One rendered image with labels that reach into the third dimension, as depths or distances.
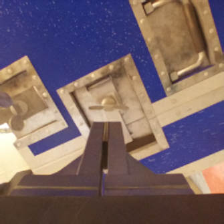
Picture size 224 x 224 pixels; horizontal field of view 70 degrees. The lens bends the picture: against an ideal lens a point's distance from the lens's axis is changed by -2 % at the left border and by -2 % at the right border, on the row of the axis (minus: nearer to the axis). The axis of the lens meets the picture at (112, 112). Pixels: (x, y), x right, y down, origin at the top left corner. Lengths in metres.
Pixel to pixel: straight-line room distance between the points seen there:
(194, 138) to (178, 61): 0.14
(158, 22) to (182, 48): 0.05
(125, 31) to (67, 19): 0.08
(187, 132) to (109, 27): 0.21
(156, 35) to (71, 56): 0.13
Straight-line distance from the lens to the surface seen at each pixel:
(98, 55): 0.26
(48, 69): 0.27
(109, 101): 0.27
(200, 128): 0.32
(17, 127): 0.27
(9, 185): 0.43
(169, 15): 0.29
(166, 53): 0.29
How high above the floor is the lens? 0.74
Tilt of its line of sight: 7 degrees up
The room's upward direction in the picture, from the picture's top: 115 degrees counter-clockwise
